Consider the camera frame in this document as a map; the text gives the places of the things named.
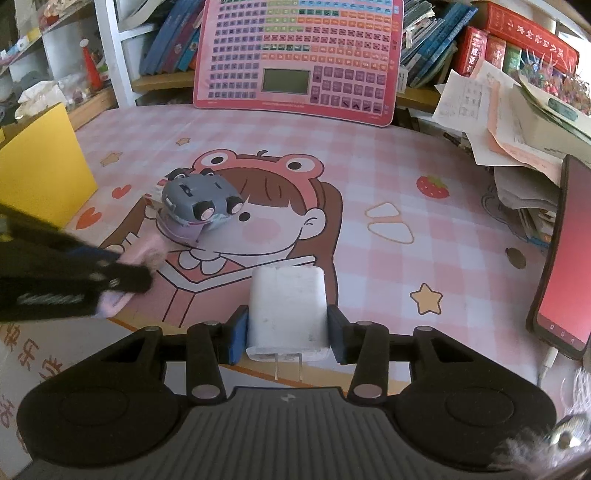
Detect white shelf post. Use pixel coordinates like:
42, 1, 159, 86
94, 0, 136, 108

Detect row of blue books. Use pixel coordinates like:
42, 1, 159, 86
139, 0, 204, 76

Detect pink cartoon desk mat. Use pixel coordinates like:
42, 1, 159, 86
0, 103, 583, 462

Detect black smartphone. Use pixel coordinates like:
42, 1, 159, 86
526, 155, 591, 360

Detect pile of papers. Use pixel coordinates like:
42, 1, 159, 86
433, 61, 590, 247

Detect grey toy car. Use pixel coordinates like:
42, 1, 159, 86
161, 168, 245, 226

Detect large white wall charger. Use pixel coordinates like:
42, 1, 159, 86
245, 266, 329, 379

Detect pink tube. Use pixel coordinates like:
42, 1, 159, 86
95, 234, 167, 318

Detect pink learning keyboard toy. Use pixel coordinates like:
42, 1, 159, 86
193, 0, 404, 127

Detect tissue pack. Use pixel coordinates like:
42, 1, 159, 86
15, 81, 67, 122

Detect yellow cardboard box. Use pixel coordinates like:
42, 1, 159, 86
1, 103, 97, 228

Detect red books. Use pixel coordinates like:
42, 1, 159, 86
454, 1, 580, 76

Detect white charging cable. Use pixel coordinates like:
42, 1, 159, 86
535, 346, 561, 388

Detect small pink white box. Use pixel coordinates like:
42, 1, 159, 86
142, 190, 163, 220

